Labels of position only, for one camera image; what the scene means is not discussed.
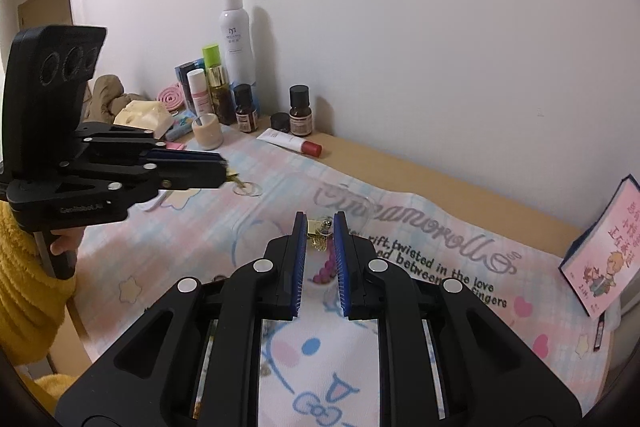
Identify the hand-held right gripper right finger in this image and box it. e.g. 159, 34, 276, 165
333, 211, 584, 427

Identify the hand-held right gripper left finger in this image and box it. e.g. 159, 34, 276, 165
57, 212, 307, 427

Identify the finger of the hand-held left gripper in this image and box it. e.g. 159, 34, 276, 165
75, 123, 224, 164
60, 156, 229, 208

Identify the gold chain jewelry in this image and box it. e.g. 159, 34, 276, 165
306, 218, 335, 253

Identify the person's left forearm yellow sleeve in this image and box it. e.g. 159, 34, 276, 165
0, 201, 94, 414

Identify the person's left hand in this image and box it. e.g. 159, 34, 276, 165
49, 226, 87, 258

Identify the light blue tube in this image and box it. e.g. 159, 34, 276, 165
164, 109, 197, 142

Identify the beige round holder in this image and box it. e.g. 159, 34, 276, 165
192, 114, 224, 152

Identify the cream face sculpture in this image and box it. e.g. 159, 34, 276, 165
113, 99, 174, 140

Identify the pink spiral coil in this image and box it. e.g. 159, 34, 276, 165
156, 81, 187, 114

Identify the white bottle pink label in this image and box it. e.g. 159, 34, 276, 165
186, 68, 214, 116

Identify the tan clay sculpture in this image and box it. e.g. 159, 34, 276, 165
81, 74, 134, 126

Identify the blue cosmetics box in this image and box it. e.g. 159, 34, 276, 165
173, 58, 207, 110

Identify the small brown dropper bottle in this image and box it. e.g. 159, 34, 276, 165
233, 83, 259, 134
288, 85, 315, 138

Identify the white tube red cap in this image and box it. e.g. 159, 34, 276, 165
255, 127, 324, 158

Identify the brown wooden door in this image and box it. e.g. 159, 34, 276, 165
16, 0, 72, 44

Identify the green cap bottle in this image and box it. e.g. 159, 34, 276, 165
202, 43, 224, 74

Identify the cartoon printed desk mat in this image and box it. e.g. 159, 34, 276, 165
75, 136, 619, 427

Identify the tall white spray can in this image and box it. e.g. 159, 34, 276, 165
220, 0, 261, 118

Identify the black pen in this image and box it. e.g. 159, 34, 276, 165
593, 309, 606, 353

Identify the pink cartoon book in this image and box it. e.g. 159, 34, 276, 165
558, 175, 640, 319

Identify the pink bead bracelet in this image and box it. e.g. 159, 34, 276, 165
311, 252, 340, 285

